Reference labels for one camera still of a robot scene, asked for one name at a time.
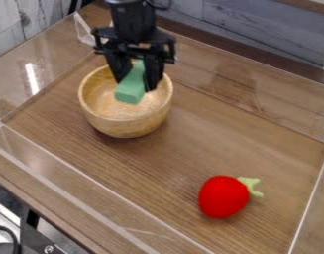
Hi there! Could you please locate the brown wooden bowl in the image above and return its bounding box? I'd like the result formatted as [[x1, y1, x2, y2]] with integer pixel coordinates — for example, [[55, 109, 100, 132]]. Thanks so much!
[[79, 65, 174, 138]]

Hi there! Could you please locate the black table leg bracket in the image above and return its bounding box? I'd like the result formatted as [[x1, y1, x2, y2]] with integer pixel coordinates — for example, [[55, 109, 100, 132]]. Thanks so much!
[[20, 209, 68, 254]]

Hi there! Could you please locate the red plush strawberry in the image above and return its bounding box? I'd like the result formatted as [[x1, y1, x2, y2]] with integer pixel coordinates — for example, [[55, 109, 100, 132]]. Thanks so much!
[[198, 175, 263, 218]]

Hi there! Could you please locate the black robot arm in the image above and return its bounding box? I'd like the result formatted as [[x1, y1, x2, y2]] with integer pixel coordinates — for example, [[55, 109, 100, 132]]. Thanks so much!
[[91, 0, 176, 92]]

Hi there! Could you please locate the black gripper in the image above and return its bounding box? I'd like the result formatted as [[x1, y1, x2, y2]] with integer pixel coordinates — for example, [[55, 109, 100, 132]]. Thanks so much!
[[91, 3, 176, 92]]

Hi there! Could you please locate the black cable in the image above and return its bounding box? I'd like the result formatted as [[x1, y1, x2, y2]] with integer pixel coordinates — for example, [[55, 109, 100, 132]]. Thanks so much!
[[0, 225, 22, 254]]

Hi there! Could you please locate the clear acrylic tray wall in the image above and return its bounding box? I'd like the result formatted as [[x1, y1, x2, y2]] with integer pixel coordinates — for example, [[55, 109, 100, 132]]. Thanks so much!
[[0, 122, 214, 254]]

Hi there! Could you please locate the clear acrylic corner bracket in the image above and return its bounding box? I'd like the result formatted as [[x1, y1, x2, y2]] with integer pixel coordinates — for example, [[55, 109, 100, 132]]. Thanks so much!
[[74, 12, 95, 47]]

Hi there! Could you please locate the green rectangular block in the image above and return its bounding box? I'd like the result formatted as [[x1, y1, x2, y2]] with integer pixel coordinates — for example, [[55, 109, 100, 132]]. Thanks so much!
[[114, 61, 146, 104]]

